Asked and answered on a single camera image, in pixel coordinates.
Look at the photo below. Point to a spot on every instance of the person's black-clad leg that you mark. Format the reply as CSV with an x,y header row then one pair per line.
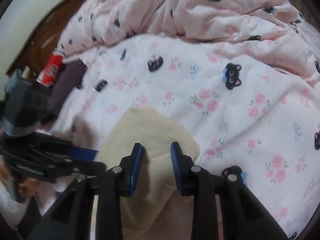
x,y
30,220

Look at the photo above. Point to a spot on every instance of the pink cat-print duvet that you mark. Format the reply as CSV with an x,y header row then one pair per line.
x,y
225,92

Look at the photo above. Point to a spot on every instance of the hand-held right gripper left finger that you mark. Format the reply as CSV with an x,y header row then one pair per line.
x,y
137,165

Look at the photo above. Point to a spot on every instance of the dark purple-grey cloth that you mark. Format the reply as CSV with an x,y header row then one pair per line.
x,y
67,80

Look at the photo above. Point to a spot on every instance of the red printed cloth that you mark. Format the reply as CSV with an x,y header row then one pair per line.
x,y
51,68

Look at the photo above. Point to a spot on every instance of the beige ribbed knit garment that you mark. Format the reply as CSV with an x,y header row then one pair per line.
x,y
150,130

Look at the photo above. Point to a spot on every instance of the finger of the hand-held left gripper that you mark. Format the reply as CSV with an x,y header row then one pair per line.
x,y
85,153
92,167

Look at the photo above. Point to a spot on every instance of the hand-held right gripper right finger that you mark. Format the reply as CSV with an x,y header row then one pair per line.
x,y
176,167

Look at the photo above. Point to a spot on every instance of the wooden headboard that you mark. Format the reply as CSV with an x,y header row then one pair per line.
x,y
42,40

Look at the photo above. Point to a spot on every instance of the person's left hand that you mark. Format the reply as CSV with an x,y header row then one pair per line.
x,y
25,188

